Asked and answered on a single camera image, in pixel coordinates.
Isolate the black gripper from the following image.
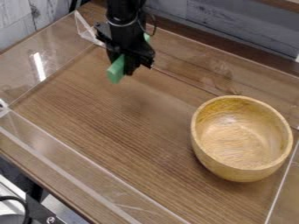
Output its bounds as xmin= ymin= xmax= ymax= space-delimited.
xmin=95 ymin=18 xmax=146 ymax=76

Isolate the green rectangular block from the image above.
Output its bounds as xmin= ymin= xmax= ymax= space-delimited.
xmin=107 ymin=32 xmax=155 ymax=84

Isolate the brown wooden bowl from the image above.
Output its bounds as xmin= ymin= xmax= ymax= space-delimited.
xmin=191 ymin=95 xmax=294 ymax=183

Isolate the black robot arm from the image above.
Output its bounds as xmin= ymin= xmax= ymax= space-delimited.
xmin=95 ymin=0 xmax=155 ymax=75

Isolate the clear acrylic corner bracket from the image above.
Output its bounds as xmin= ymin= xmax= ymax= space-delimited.
xmin=74 ymin=11 xmax=106 ymax=47

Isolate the clear acrylic tray wall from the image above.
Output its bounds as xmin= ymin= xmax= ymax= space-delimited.
xmin=0 ymin=99 xmax=191 ymax=224

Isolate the black metal table frame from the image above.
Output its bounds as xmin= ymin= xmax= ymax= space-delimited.
xmin=0 ymin=157 xmax=66 ymax=224

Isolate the black cable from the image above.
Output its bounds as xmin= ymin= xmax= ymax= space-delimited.
xmin=0 ymin=195 xmax=34 ymax=224

